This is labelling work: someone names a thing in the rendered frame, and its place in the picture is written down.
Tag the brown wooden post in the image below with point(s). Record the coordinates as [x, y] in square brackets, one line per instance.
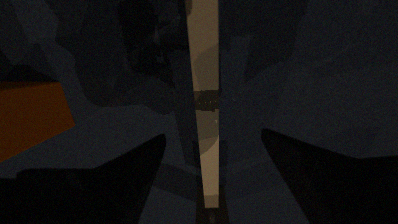
[211, 215]

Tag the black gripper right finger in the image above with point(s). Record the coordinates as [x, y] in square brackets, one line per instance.
[330, 188]

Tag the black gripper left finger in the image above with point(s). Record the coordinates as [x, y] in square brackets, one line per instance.
[114, 192]

